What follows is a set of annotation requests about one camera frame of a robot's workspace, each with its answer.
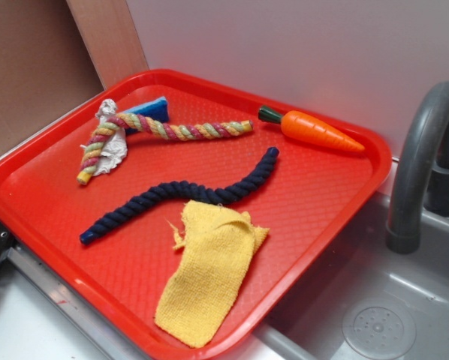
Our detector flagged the orange plastic toy carrot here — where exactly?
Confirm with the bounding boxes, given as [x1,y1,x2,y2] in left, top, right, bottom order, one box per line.
[258,106,365,153]

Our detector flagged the grey plastic faucet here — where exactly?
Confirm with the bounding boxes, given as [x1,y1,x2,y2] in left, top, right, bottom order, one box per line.
[386,81,449,254]

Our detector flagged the sink drain cover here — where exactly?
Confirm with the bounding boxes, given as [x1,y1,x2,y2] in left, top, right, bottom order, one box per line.
[342,298,417,359]

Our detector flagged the red plastic tray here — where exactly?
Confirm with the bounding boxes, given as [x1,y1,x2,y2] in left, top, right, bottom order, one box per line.
[0,70,391,359]

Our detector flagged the crumpled white paper tissue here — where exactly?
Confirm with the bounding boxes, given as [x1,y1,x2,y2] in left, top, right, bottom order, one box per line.
[78,99,128,184]

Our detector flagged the yellow cloth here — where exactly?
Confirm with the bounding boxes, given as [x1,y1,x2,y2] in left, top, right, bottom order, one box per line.
[154,200,269,348]

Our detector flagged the dark blue twisted rope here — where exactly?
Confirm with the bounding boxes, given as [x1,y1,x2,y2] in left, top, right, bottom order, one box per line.
[79,146,281,246]

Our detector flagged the grey plastic sink basin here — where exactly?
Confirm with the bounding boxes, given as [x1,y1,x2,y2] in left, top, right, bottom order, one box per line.
[255,195,449,359]

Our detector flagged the multicolour twisted rope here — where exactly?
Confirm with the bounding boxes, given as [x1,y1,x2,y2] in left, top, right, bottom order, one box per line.
[76,112,255,186]

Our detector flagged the wooden board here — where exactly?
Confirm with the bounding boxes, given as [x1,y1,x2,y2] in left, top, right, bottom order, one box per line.
[67,0,149,89]

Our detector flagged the blue sponge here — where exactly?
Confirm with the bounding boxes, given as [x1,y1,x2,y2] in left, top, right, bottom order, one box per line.
[124,97,169,136]

